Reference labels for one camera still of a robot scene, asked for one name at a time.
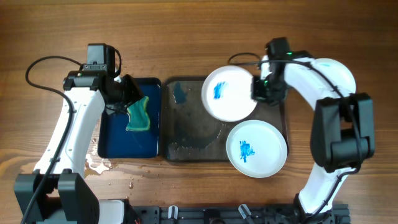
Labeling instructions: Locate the green yellow sponge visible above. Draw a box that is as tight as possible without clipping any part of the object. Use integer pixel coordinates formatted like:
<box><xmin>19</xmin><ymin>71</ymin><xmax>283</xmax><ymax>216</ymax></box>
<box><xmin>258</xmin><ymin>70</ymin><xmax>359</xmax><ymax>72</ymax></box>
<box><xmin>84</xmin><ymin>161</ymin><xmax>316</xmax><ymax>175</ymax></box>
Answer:
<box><xmin>126</xmin><ymin>96</ymin><xmax>150</xmax><ymax>131</ymax></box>

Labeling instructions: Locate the white plate blue stain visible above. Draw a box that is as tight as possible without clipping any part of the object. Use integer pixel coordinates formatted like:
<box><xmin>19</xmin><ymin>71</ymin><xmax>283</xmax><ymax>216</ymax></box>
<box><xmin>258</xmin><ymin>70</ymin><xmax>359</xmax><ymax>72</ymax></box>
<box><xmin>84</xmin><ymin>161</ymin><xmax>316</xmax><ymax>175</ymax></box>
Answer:
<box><xmin>314</xmin><ymin>58</ymin><xmax>356</xmax><ymax>95</ymax></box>

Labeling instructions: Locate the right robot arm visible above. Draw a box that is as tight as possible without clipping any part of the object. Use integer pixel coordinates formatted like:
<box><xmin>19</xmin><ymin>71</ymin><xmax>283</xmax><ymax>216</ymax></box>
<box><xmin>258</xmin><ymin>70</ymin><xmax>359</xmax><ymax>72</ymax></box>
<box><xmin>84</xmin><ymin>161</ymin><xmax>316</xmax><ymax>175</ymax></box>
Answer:
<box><xmin>254</xmin><ymin>51</ymin><xmax>375</xmax><ymax>220</ymax></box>

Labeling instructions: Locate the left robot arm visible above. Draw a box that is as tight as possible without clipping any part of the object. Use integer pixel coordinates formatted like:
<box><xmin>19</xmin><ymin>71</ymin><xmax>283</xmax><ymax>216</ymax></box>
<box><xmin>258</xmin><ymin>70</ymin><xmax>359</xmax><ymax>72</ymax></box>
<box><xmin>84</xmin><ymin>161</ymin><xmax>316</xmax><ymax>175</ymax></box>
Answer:
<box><xmin>14</xmin><ymin>70</ymin><xmax>142</xmax><ymax>223</ymax></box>

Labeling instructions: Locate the blue rectangular water tray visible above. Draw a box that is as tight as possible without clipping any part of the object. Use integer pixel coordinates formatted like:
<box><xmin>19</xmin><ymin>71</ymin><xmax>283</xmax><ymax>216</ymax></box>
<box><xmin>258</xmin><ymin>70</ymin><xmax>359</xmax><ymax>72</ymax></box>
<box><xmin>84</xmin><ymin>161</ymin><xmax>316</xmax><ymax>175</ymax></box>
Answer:
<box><xmin>98</xmin><ymin>77</ymin><xmax>162</xmax><ymax>159</ymax></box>

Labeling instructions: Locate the dark brown serving tray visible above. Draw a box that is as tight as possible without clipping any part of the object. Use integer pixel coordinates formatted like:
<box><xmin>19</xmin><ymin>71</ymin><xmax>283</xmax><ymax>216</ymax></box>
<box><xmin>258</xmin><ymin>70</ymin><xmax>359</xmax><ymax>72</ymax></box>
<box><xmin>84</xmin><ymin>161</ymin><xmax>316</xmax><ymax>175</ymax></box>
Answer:
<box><xmin>160</xmin><ymin>76</ymin><xmax>289</xmax><ymax>162</ymax></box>

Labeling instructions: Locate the right black cable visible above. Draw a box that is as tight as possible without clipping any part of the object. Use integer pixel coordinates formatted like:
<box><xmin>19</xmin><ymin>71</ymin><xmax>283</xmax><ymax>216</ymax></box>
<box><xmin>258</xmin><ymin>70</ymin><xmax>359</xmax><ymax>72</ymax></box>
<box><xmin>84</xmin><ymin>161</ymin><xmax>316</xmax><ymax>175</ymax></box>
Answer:
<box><xmin>226</xmin><ymin>52</ymin><xmax>363</xmax><ymax>215</ymax></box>

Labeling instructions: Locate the black cable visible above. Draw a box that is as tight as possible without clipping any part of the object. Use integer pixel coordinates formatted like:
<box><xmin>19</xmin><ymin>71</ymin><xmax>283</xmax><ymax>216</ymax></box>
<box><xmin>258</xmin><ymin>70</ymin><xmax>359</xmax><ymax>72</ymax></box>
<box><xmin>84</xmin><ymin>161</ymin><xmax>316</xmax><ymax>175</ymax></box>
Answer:
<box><xmin>19</xmin><ymin>55</ymin><xmax>83</xmax><ymax>224</ymax></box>
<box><xmin>226</xmin><ymin>52</ymin><xmax>363</xmax><ymax>215</ymax></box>

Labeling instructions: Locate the left black cable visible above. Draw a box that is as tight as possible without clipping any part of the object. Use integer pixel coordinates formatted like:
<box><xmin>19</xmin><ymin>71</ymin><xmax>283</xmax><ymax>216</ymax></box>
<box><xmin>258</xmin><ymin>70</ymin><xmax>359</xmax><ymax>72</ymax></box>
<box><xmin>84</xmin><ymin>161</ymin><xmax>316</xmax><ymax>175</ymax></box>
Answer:
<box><xmin>19</xmin><ymin>55</ymin><xmax>83</xmax><ymax>224</ymax></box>

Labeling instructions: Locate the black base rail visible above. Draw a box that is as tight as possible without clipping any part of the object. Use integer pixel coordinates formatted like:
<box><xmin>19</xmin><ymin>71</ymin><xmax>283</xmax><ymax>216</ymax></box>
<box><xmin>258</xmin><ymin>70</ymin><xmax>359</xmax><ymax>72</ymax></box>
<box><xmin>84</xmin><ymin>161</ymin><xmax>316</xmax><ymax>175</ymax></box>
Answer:
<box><xmin>124</xmin><ymin>203</ymin><xmax>351</xmax><ymax>224</ymax></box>

